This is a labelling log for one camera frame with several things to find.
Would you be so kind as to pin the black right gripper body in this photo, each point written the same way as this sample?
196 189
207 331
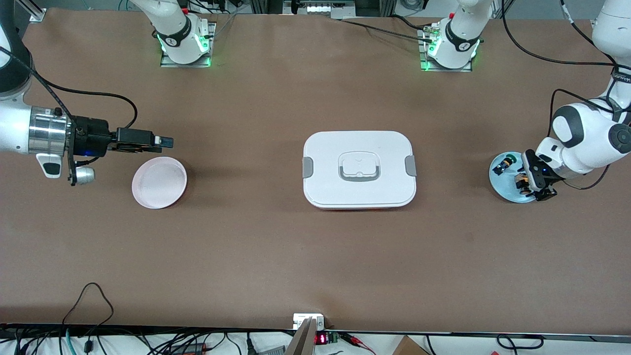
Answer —
93 135

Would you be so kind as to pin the orange push-button switch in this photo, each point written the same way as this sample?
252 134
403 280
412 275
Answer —
521 181

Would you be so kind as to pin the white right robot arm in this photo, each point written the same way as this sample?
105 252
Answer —
19 130

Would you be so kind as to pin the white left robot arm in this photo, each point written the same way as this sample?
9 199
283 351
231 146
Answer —
586 138

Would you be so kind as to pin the light blue round plate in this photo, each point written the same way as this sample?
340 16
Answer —
505 186

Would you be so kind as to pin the pink round plate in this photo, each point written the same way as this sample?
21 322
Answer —
159 182

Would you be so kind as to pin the white lidded container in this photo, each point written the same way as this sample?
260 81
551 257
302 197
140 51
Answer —
360 192

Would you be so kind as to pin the brown cardboard box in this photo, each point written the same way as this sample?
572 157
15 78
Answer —
409 347

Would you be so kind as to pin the black power adapter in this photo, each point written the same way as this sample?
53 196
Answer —
190 348

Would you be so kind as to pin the lit control unit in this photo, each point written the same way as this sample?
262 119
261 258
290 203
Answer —
320 9

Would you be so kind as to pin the grey power strip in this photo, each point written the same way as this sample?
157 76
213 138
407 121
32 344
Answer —
271 351

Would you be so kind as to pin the board with red display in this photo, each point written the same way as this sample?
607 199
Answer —
321 339

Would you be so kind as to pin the black camera bracket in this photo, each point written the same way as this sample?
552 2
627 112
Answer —
72 162

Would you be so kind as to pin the green push-button switch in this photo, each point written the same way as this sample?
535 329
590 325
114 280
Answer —
504 164

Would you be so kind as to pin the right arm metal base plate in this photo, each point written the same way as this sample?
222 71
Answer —
187 64

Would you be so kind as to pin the aluminium frame profile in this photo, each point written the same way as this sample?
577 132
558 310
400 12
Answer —
35 12

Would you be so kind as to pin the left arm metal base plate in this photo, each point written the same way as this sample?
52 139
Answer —
446 70

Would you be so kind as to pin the black table edge rail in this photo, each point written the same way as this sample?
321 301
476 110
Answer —
148 329

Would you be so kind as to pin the white mounting bracket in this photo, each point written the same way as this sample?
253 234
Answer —
300 320

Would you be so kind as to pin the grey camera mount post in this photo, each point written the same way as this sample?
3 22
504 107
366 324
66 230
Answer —
303 342

